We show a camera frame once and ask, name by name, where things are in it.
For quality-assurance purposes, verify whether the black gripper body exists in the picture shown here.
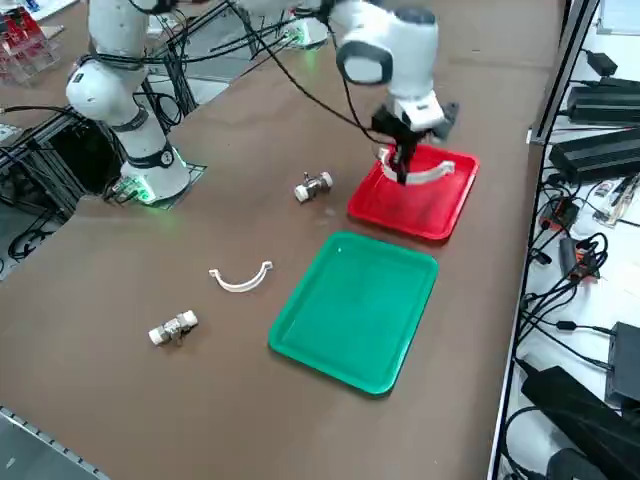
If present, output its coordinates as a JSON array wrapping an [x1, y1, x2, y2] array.
[[371, 102, 461, 147]]

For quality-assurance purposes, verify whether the large white pipe clamp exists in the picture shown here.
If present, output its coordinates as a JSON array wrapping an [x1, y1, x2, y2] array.
[[377, 145, 457, 187]]

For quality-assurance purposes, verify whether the small white pipe clamp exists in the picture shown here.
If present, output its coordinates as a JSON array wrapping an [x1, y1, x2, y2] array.
[[208, 259, 275, 295]]

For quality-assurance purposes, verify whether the red plastic tray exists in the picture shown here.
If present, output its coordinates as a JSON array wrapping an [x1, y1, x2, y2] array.
[[347, 143, 481, 244]]

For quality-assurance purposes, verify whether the white steel pipe valve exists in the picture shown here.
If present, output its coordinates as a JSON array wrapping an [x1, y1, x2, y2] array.
[[293, 170, 334, 205], [148, 309, 200, 348]]

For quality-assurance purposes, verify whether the green plastic tray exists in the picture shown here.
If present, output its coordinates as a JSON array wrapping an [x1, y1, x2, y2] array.
[[267, 230, 440, 400]]

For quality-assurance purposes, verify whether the orange black hub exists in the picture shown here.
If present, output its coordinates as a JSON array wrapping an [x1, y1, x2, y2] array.
[[538, 196, 581, 232]]

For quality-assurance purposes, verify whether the black power adapter brick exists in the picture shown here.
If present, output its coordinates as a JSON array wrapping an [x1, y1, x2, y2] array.
[[568, 74, 640, 126], [548, 127, 640, 182]]

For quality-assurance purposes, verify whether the small black power adapter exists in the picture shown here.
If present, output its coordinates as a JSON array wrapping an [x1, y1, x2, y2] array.
[[584, 49, 619, 77]]

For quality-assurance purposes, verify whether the black box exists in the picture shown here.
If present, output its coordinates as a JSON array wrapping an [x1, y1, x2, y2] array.
[[603, 321, 640, 407]]

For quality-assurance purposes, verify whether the large black power brick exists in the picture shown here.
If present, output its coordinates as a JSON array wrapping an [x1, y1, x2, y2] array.
[[519, 364, 640, 480]]

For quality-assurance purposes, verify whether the clear acrylic shelf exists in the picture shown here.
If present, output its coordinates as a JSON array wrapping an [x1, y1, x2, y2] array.
[[0, 0, 65, 87]]

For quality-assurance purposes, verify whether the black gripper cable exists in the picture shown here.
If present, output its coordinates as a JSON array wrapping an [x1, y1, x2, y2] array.
[[224, 0, 389, 151]]

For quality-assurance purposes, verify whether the aluminium profile post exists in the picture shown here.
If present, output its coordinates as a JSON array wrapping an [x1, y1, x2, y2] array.
[[528, 0, 601, 146]]

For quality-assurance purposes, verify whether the black aluminium frame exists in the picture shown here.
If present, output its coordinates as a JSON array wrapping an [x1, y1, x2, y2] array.
[[0, 107, 126, 221]]

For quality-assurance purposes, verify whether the silver table edge rail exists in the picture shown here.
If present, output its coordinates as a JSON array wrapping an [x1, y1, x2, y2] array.
[[0, 404, 109, 480]]

